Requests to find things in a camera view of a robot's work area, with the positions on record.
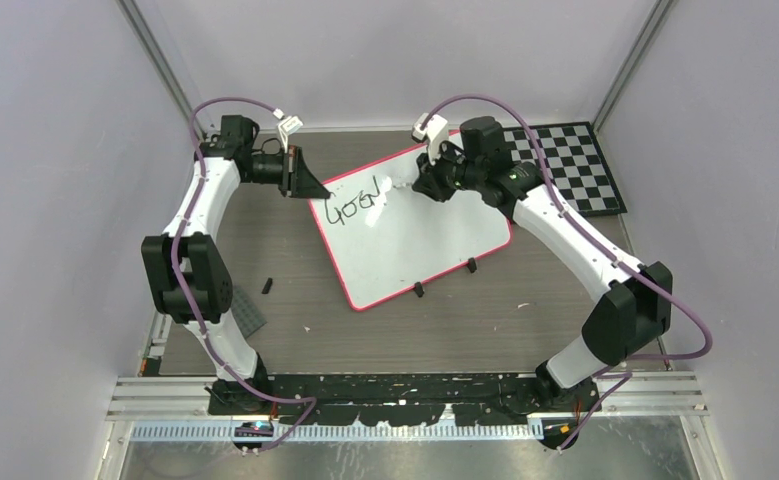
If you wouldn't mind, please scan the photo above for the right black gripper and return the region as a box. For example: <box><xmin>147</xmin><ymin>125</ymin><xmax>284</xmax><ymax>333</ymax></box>
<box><xmin>414</xmin><ymin>139</ymin><xmax>484</xmax><ymax>203</ymax></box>

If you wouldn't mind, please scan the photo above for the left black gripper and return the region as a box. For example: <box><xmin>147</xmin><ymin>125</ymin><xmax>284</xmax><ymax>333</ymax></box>
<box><xmin>243</xmin><ymin>145</ymin><xmax>330</xmax><ymax>199</ymax></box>

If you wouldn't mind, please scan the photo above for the pink framed whiteboard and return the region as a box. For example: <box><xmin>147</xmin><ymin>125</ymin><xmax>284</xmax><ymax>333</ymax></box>
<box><xmin>309</xmin><ymin>146</ymin><xmax>512</xmax><ymax>311</ymax></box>

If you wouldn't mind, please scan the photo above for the black marker cap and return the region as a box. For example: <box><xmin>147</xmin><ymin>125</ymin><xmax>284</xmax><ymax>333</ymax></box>
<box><xmin>261</xmin><ymin>277</ymin><xmax>273</xmax><ymax>295</ymax></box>

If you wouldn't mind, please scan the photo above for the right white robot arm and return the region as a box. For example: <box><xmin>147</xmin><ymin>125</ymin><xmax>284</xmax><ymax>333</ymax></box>
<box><xmin>412</xmin><ymin>114</ymin><xmax>673</xmax><ymax>411</ymax></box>

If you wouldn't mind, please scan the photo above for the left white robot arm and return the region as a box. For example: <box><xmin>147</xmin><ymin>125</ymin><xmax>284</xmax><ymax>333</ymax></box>
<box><xmin>141</xmin><ymin>111</ymin><xmax>330</xmax><ymax>414</ymax></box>

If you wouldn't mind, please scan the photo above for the black white checkerboard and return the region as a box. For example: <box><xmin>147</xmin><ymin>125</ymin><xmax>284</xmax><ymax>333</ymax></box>
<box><xmin>531</xmin><ymin>122</ymin><xmax>627</xmax><ymax>217</ymax></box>

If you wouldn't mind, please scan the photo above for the grey studded baseplate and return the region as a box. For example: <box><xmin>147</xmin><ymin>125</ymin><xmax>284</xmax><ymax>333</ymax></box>
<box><xmin>231</xmin><ymin>285</ymin><xmax>267</xmax><ymax>338</ymax></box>

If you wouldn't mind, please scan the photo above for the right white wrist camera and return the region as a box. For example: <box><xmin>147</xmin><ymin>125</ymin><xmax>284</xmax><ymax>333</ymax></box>
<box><xmin>411</xmin><ymin>112</ymin><xmax>449</xmax><ymax>165</ymax></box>

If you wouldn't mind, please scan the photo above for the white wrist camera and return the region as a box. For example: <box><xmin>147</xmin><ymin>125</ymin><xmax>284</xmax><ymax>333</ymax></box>
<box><xmin>411</xmin><ymin>112</ymin><xmax>449</xmax><ymax>165</ymax></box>
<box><xmin>273</xmin><ymin>109</ymin><xmax>304</xmax><ymax>152</ymax></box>

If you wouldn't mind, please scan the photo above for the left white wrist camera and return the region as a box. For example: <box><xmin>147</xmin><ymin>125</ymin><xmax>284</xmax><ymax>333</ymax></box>
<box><xmin>273</xmin><ymin>109</ymin><xmax>304</xmax><ymax>152</ymax></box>

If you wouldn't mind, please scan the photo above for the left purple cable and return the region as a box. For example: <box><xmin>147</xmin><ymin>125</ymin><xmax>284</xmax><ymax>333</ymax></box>
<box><xmin>170</xmin><ymin>97</ymin><xmax>322</xmax><ymax>454</ymax></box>

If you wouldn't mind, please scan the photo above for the purple cable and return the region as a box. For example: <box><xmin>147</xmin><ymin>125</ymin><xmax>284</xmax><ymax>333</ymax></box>
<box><xmin>422</xmin><ymin>93</ymin><xmax>715</xmax><ymax>454</ymax></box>
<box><xmin>170</xmin><ymin>97</ymin><xmax>322</xmax><ymax>454</ymax></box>

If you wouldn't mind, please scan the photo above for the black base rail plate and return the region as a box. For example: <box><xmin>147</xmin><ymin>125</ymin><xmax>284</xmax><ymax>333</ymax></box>
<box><xmin>205</xmin><ymin>373</ymin><xmax>598</xmax><ymax>427</ymax></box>

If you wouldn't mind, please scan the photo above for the white slotted cable duct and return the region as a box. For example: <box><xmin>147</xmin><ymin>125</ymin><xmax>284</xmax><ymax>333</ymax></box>
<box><xmin>130</xmin><ymin>419</ymin><xmax>543</xmax><ymax>443</ymax></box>

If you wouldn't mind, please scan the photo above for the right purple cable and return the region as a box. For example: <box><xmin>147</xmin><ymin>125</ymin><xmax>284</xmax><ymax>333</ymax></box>
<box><xmin>422</xmin><ymin>93</ymin><xmax>715</xmax><ymax>454</ymax></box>

